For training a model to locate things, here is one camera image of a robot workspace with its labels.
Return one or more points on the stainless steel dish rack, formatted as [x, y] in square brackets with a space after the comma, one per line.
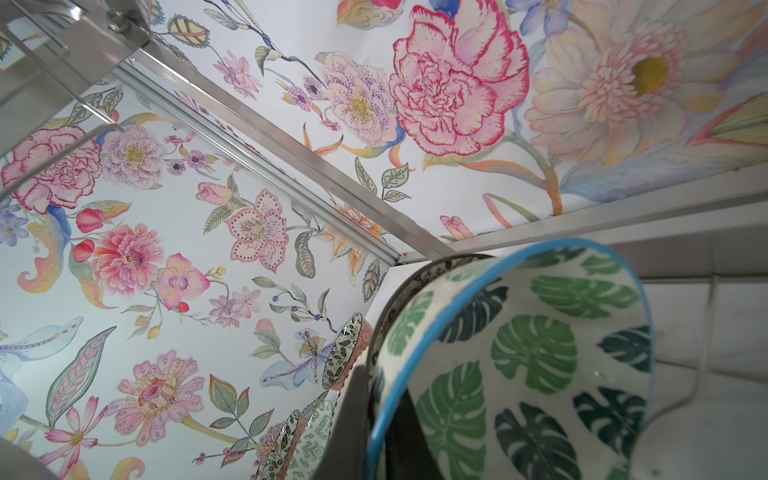
[181, 217]

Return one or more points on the black white floral bowl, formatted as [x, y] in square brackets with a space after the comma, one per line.
[277, 447]

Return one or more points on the green leaf patterned bowl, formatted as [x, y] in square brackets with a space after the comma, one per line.
[537, 365]

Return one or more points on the green geometric patterned bowl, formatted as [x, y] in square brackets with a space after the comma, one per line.
[312, 443]

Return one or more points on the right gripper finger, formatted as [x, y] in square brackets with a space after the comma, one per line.
[348, 432]

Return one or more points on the pink bowl dark floral inside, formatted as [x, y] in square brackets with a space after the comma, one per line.
[357, 333]

